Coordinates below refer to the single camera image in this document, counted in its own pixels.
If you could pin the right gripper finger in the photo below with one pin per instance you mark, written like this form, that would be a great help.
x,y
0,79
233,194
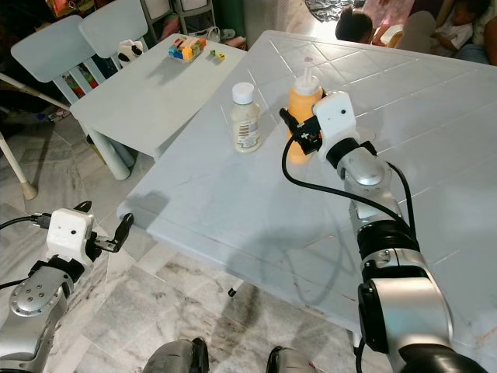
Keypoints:
x,y
289,120

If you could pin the orange sauce squeeze bottle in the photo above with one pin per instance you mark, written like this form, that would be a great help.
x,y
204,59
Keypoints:
x,y
303,99

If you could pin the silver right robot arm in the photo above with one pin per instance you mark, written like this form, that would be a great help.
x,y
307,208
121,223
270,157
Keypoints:
x,y
396,272

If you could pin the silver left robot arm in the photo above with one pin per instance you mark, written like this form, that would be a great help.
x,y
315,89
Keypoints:
x,y
39,299

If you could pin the white mayonnaise bottle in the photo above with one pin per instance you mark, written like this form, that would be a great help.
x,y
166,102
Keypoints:
x,y
245,124

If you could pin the white stand leg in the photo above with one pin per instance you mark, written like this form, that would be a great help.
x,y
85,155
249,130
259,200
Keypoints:
x,y
19,171

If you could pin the small green yellow block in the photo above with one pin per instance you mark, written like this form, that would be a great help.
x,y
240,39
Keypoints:
x,y
216,54

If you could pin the large white plastic table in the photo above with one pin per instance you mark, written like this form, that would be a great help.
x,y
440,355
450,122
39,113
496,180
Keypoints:
x,y
419,116

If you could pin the dark haired child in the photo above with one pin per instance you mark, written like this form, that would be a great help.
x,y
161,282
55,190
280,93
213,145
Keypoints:
x,y
354,23

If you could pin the colourful toy block stack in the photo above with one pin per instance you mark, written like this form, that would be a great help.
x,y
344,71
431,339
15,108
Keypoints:
x,y
187,48

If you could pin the white slanted rod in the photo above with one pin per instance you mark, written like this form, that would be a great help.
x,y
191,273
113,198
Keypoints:
x,y
31,89

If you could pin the small pale blue table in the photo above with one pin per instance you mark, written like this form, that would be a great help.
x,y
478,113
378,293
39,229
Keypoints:
x,y
155,97

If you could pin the robot left leg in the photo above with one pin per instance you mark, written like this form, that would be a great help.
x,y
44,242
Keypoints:
x,y
175,357

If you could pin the robot leg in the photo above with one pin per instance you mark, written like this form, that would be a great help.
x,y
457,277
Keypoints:
x,y
291,362
175,357

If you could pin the pale blue child chair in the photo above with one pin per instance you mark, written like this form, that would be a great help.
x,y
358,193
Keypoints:
x,y
112,27
50,50

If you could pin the black and white toy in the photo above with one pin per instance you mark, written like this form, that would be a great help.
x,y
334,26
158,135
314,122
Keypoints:
x,y
130,53

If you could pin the child in white shirt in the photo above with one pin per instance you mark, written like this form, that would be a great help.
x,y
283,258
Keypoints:
x,y
462,31

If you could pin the robot right leg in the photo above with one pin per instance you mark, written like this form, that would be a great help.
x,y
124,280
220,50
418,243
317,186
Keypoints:
x,y
291,362

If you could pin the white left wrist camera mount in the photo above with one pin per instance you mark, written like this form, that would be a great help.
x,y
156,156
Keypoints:
x,y
70,231

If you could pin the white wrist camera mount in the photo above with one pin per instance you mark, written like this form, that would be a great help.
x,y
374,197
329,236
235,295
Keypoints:
x,y
335,116
70,231

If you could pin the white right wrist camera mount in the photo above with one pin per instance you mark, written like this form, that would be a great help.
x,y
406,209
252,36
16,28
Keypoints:
x,y
335,116

